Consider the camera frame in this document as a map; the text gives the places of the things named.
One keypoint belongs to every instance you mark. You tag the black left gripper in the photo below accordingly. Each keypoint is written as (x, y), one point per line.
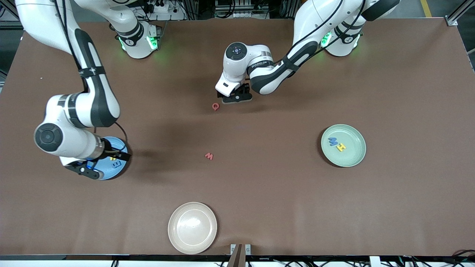
(244, 89)

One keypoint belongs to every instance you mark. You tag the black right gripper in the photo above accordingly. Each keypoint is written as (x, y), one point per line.
(110, 151)

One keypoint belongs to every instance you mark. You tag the red foam letter Q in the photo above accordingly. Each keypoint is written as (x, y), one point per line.
(213, 107)

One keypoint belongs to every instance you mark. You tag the red foam letter w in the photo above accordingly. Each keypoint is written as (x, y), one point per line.
(209, 157)

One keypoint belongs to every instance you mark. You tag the blue foam letter W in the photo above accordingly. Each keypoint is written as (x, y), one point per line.
(333, 141)

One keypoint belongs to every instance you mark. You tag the yellow foam letter H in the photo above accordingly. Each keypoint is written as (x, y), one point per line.
(340, 147)

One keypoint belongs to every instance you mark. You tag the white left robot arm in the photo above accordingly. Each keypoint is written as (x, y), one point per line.
(326, 15)

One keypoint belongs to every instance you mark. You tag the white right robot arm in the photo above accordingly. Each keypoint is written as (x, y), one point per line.
(41, 22)

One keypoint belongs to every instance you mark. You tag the blue round plate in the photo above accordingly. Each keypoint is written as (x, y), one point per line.
(120, 171)

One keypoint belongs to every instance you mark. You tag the dark equipment cabinet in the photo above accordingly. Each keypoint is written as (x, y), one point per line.
(241, 7)

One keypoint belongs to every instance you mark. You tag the brown table cover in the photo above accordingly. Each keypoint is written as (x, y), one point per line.
(259, 193)

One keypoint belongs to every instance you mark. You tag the white power strip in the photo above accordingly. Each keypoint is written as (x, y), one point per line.
(167, 15)

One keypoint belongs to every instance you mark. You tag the beige round plate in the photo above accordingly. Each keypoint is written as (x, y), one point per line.
(192, 228)

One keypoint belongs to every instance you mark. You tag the green round plate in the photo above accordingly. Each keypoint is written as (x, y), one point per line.
(349, 157)

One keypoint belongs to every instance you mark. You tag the black table edge rail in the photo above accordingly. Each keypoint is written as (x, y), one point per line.
(111, 257)

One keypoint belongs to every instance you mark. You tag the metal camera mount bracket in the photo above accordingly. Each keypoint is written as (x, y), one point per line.
(237, 256)

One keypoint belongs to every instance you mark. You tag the aluminium frame post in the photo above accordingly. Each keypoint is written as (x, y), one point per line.
(11, 15)
(452, 21)

